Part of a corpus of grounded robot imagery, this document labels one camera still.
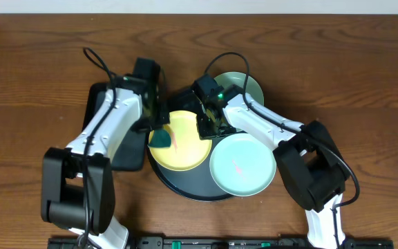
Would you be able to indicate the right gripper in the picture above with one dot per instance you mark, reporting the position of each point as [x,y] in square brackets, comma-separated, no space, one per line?
[205,133]

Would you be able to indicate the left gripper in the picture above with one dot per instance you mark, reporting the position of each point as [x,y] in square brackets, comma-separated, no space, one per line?
[149,124]

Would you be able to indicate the green sponge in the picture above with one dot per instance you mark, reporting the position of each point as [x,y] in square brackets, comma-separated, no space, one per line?
[159,138]

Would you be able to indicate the yellow plate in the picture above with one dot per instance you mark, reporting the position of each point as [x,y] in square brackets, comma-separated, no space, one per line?
[187,150]

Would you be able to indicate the light green plate front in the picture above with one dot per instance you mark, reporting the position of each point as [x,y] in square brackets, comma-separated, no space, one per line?
[240,165]

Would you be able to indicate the light green plate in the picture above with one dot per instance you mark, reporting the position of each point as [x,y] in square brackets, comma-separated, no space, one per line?
[240,165]
[228,79]

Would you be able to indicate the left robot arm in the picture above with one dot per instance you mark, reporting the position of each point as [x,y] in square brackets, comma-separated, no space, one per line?
[77,190]

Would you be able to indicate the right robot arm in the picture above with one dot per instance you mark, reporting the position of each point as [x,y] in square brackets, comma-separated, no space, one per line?
[311,167]

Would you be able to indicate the black rectangular tray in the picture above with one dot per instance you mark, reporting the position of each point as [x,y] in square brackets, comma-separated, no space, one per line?
[130,154]

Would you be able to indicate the round black tray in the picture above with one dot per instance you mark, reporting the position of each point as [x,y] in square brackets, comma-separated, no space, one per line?
[196,183]

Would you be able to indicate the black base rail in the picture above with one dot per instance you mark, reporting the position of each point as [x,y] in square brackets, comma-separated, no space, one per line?
[280,243]

